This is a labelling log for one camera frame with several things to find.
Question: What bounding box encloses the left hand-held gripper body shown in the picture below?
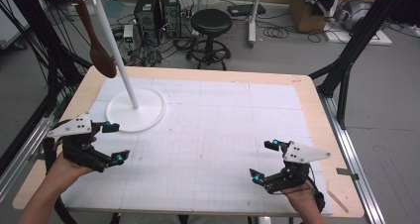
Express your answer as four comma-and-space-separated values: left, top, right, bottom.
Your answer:
47, 112, 112, 173

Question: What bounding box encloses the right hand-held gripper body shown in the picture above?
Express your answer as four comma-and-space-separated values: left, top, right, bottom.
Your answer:
262, 140, 332, 195

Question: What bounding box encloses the white hook rack stand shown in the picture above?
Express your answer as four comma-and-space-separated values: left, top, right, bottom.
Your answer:
61, 0, 166, 134

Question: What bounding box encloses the brown wooden spoon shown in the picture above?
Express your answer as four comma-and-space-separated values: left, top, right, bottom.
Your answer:
72, 0, 118, 79

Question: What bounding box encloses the person's right hand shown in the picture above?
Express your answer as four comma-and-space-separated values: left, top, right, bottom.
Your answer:
280, 179, 321, 216

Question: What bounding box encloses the person's left hand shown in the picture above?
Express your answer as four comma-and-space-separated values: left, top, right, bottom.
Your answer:
46, 150, 96, 190

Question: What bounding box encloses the light wooden table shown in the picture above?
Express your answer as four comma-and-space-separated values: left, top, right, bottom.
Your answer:
12, 64, 366, 219

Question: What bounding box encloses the thin wooden stick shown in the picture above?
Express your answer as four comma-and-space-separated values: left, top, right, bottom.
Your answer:
326, 189, 350, 214

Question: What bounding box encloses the white grid mat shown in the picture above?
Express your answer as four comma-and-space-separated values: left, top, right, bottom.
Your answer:
60, 76, 335, 216

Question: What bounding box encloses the small white electronic box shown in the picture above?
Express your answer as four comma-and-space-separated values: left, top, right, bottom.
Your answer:
122, 24, 135, 44

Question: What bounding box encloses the black computer tower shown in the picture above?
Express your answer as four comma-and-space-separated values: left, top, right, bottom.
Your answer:
133, 0, 160, 32
159, 0, 182, 39

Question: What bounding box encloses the brown cardboard box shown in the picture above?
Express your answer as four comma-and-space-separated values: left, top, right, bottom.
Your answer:
289, 0, 342, 34

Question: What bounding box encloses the black round stool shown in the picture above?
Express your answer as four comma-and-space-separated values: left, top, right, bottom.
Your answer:
185, 8, 233, 71

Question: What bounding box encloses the black flat device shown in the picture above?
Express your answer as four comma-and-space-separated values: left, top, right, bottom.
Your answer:
227, 3, 267, 18

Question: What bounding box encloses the white flat board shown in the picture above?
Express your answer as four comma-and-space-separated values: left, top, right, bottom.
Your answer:
322, 28, 393, 47

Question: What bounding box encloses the grey round appliance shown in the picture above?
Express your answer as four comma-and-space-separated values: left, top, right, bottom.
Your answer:
333, 0, 372, 32

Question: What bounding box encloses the grey metal bracket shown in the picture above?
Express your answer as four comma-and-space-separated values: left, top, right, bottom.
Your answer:
336, 167, 361, 181

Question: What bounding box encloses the aluminium rail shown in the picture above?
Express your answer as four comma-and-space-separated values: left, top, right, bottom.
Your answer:
317, 93, 386, 224
0, 114, 56, 203

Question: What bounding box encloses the black metal frame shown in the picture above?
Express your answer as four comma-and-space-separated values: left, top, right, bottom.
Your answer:
308, 0, 412, 130
0, 0, 94, 177

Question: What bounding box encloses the coiled black cable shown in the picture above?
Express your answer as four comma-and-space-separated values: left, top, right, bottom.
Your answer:
261, 20, 323, 44

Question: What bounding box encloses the white stand post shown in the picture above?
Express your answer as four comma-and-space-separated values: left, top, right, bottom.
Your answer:
247, 0, 264, 49

